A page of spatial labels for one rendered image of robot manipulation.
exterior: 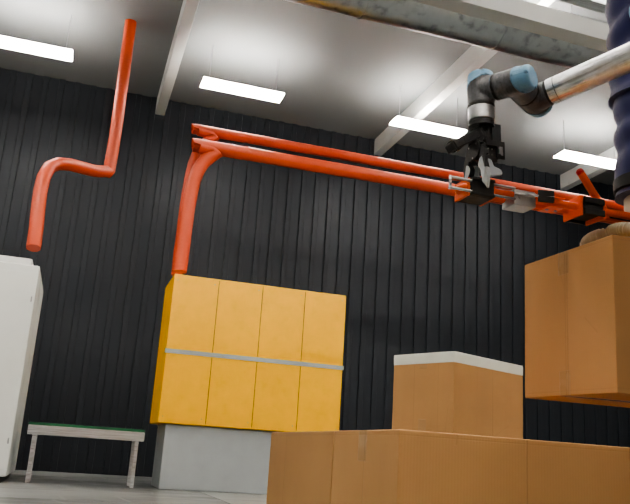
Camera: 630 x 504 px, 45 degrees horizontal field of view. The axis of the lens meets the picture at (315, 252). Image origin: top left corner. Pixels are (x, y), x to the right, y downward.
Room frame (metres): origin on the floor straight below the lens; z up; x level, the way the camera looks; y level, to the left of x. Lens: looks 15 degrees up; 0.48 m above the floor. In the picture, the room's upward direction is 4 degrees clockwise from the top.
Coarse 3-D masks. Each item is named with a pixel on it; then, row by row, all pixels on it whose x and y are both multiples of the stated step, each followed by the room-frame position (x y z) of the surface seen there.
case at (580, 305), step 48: (624, 240) 1.86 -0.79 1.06; (528, 288) 2.21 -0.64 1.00; (576, 288) 1.99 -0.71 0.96; (624, 288) 1.86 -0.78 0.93; (528, 336) 2.21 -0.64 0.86; (576, 336) 2.00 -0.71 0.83; (624, 336) 1.86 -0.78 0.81; (528, 384) 2.22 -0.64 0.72; (576, 384) 2.00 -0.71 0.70; (624, 384) 1.86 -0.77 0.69
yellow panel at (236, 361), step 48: (192, 288) 8.97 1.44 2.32; (240, 288) 9.13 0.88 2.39; (288, 288) 9.32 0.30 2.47; (192, 336) 8.98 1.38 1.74; (240, 336) 9.15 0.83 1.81; (288, 336) 9.32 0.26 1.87; (336, 336) 9.50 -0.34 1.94; (192, 384) 9.00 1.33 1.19; (240, 384) 9.16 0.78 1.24; (288, 384) 9.34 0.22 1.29; (336, 384) 9.51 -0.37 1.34; (192, 432) 9.07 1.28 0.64; (240, 432) 9.23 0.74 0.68; (192, 480) 9.08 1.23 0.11; (240, 480) 9.24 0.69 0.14
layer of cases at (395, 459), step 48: (288, 432) 2.41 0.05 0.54; (336, 432) 2.01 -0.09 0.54; (384, 432) 1.72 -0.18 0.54; (432, 432) 1.67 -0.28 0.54; (288, 480) 2.37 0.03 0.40; (336, 480) 1.99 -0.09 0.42; (384, 480) 1.71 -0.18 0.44; (432, 480) 1.67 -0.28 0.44; (480, 480) 1.71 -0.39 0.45; (528, 480) 1.74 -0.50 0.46; (576, 480) 1.78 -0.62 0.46; (624, 480) 1.82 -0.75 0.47
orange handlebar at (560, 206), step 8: (464, 184) 1.91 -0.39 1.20; (456, 192) 1.94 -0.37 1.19; (496, 192) 1.94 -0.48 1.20; (504, 192) 1.94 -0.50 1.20; (512, 192) 1.95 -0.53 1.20; (496, 200) 1.99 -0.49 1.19; (504, 200) 1.99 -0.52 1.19; (536, 200) 1.97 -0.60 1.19; (560, 200) 2.00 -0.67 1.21; (536, 208) 2.03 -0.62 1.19; (544, 208) 2.01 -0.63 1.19; (552, 208) 2.01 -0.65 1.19; (560, 208) 2.00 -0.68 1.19; (568, 208) 2.01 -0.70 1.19; (576, 208) 2.02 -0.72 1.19; (608, 216) 2.09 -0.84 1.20; (616, 216) 2.06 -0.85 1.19; (624, 216) 2.06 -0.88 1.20
